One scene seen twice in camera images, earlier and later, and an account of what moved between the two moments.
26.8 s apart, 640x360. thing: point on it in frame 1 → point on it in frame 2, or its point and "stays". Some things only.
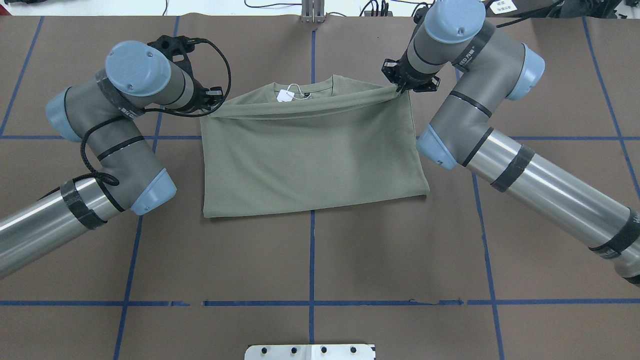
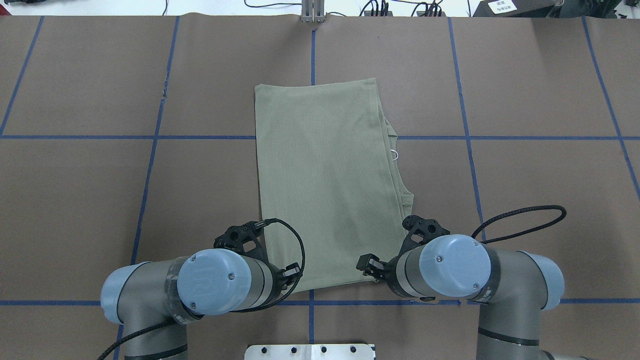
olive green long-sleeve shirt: (340, 140) → (325, 150)
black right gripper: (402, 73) → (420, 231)
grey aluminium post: (312, 11) stays
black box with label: (521, 8) stays
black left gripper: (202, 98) → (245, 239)
